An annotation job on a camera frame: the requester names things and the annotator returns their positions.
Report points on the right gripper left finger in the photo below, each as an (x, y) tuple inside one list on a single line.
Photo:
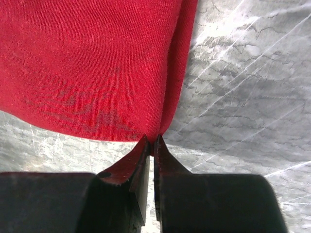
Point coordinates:
[(112, 201)]

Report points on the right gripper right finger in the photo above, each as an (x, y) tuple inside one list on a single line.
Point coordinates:
[(212, 203)]

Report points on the red t shirt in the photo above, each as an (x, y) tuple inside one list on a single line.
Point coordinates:
[(108, 70)]

